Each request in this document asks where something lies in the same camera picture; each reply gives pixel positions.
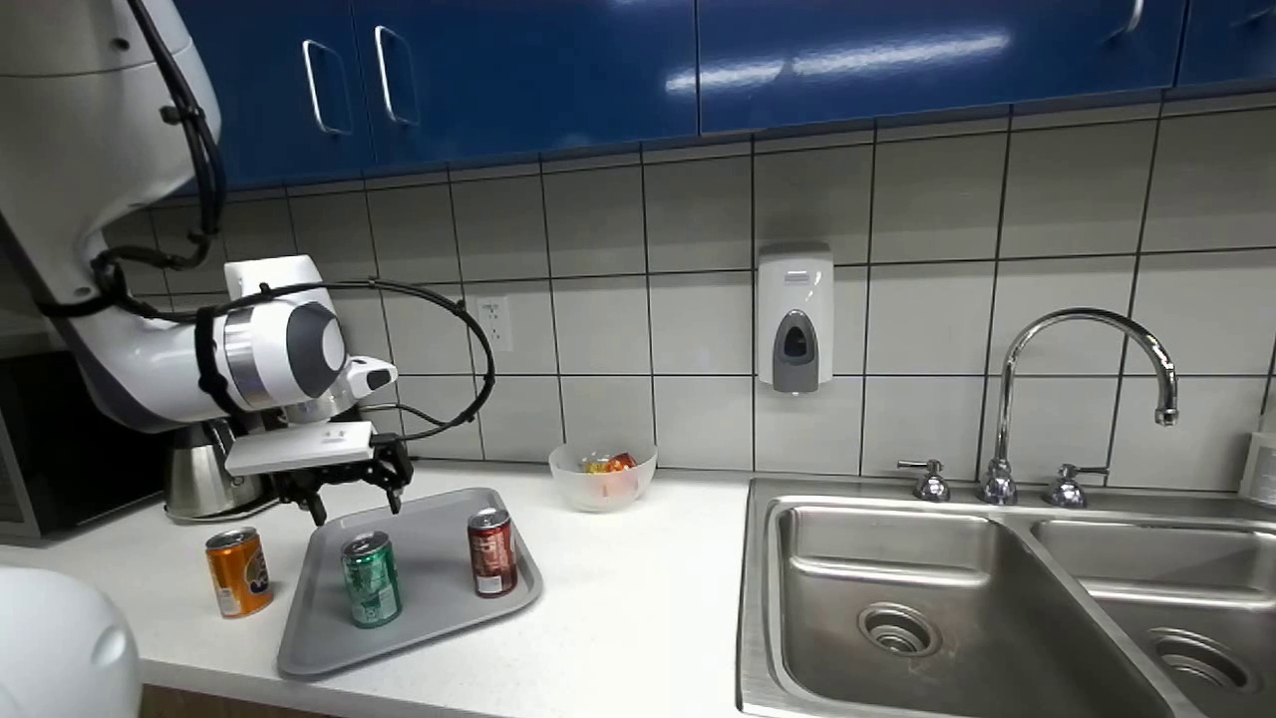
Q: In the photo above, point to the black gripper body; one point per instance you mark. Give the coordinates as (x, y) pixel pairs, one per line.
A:
(346, 480)

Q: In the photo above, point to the green soda can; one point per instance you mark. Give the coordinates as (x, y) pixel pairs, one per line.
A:
(372, 582)

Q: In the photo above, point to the orange soda can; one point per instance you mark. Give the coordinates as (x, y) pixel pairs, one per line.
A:
(242, 573)

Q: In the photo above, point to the red soda can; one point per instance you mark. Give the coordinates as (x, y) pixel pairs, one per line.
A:
(493, 557)

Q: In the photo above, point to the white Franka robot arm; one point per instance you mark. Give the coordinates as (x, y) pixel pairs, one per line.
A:
(94, 162)

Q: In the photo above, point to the grey plastic tray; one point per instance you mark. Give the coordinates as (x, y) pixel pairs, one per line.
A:
(440, 622)

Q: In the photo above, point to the steel coffee carafe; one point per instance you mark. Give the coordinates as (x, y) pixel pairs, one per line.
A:
(202, 485)

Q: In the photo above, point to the clear plastic bowl with fruit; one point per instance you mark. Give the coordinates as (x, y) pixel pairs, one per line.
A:
(603, 480)

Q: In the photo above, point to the wooden base cabinet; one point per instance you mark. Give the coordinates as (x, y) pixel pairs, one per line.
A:
(202, 702)

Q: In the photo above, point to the black microwave oven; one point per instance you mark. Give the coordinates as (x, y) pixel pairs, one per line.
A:
(55, 453)

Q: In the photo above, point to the stainless steel double sink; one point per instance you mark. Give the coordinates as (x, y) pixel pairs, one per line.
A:
(960, 612)

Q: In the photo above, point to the chrome gooseneck faucet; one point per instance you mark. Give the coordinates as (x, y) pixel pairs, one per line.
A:
(1077, 320)

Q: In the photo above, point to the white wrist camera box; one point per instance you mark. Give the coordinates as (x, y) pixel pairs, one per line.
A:
(299, 449)

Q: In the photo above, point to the white wall soap dispenser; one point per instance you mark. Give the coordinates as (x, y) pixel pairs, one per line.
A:
(795, 311)

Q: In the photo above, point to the blue wall cabinets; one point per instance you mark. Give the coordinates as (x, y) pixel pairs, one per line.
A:
(533, 65)

